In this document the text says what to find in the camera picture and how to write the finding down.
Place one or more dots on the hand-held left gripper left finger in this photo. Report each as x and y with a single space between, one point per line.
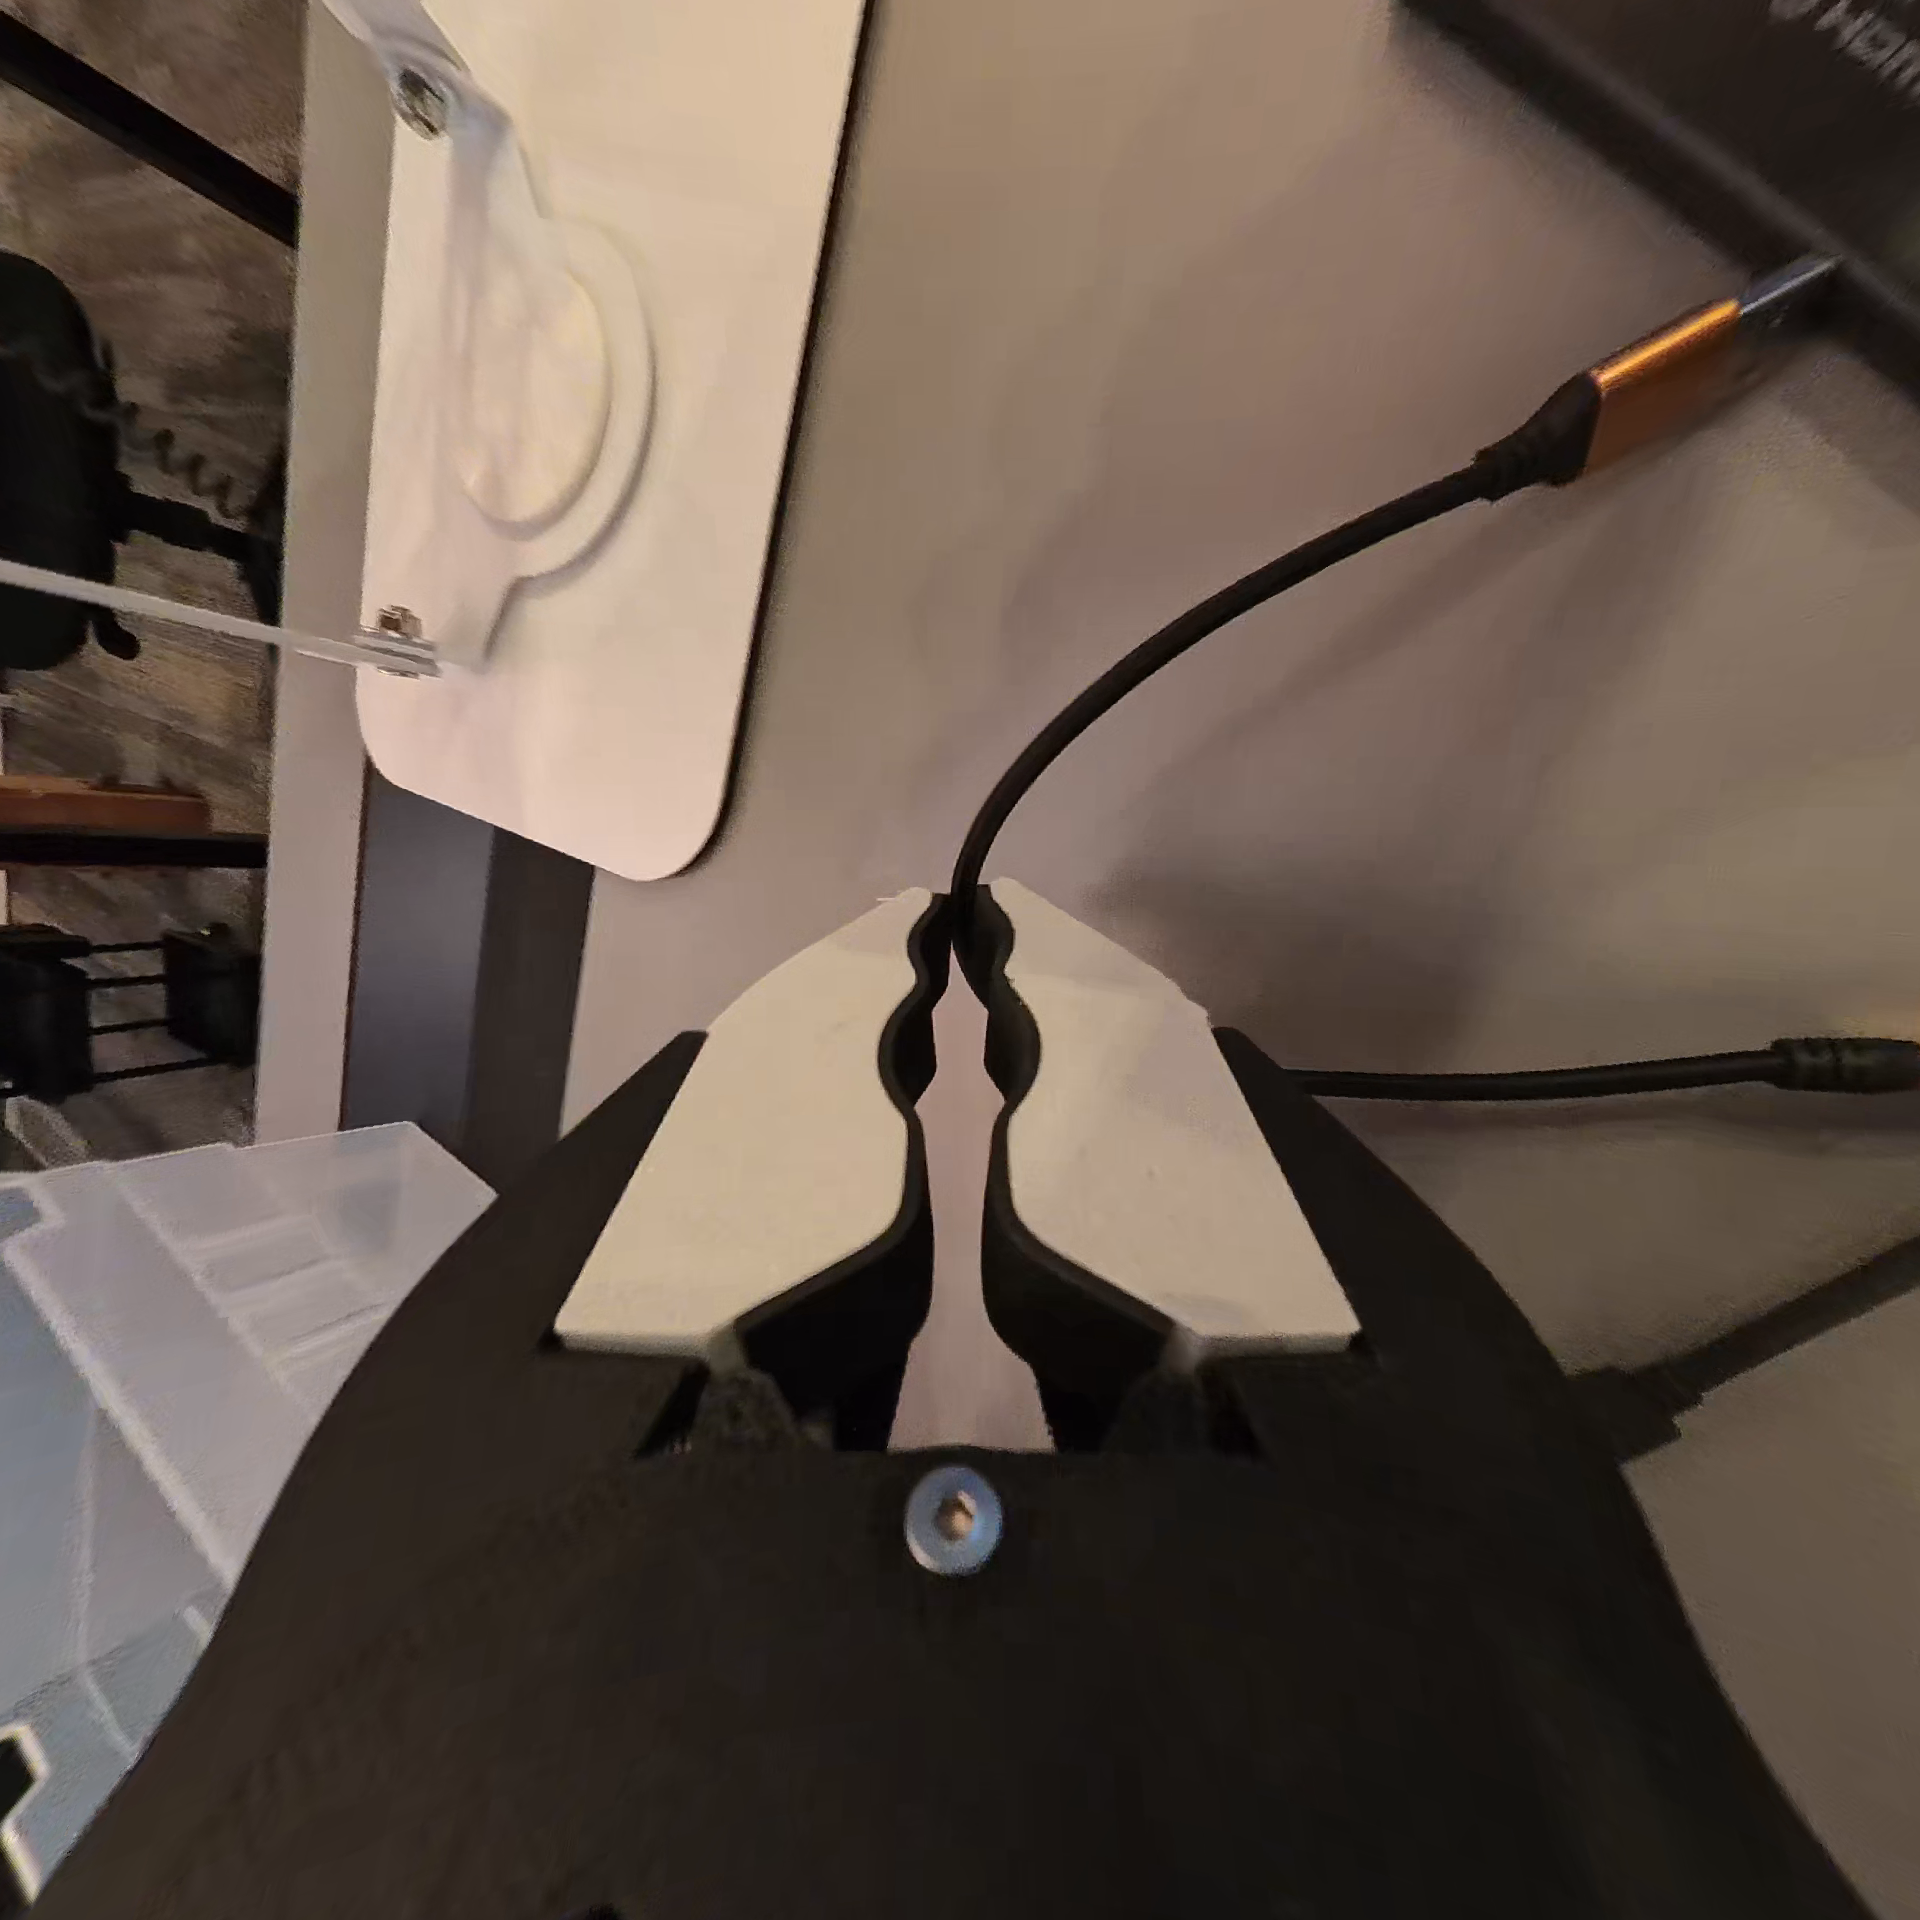
751 1171

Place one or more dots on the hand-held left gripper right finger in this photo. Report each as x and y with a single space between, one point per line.
1171 1185

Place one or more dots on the clear acrylic box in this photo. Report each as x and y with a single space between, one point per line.
150 1350

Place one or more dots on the black usb hub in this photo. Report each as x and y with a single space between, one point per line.
1725 121

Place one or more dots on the white book stand wooden board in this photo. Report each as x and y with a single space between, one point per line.
674 451

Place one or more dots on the brown wooden stool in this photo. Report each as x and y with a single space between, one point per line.
105 811

